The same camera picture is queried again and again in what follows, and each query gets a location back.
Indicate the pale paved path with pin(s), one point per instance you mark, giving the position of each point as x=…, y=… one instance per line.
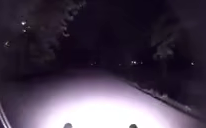
x=97, y=96

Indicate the dark tree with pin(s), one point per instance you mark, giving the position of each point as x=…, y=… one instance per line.
x=54, y=30
x=166, y=40

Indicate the robot's own part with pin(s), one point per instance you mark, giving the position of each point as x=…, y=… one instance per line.
x=133, y=126
x=68, y=125

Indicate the dark verge strip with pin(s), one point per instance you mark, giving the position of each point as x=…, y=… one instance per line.
x=177, y=100

